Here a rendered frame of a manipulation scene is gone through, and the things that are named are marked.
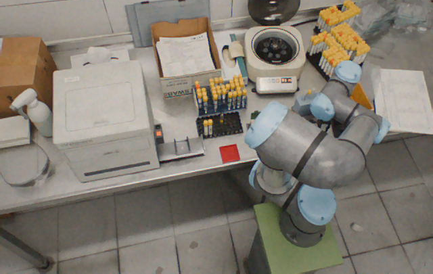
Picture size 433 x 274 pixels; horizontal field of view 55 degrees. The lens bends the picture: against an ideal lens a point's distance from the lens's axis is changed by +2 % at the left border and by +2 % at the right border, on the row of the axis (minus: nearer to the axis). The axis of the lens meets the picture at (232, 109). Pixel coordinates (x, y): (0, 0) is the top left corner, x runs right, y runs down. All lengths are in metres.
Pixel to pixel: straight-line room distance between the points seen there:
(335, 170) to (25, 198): 1.11
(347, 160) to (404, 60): 1.17
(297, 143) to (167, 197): 1.66
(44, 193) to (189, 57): 0.74
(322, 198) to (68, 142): 0.76
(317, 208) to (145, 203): 1.39
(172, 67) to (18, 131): 0.61
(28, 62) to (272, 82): 0.92
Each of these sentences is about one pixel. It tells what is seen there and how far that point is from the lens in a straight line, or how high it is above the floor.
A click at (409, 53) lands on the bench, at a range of 2.01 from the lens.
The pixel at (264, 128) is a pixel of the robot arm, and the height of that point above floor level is 1.53.
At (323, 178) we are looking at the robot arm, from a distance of 0.83.
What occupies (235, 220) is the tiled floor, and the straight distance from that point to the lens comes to 2.36.
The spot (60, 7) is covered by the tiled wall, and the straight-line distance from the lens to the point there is 1.76.
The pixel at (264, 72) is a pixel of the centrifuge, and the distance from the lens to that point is 1.63.
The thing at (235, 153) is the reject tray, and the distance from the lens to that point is 1.53.
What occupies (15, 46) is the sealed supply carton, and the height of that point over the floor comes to 1.05.
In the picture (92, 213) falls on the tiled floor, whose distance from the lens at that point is 2.46.
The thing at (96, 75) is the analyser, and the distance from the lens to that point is 1.40.
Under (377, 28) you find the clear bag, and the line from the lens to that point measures 1.99.
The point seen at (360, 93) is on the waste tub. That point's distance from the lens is 1.68.
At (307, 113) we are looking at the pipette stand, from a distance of 1.63.
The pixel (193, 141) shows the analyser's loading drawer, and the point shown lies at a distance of 1.51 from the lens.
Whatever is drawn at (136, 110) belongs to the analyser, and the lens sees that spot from 1.29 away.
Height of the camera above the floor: 2.25
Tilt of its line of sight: 57 degrees down
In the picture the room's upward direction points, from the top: 4 degrees clockwise
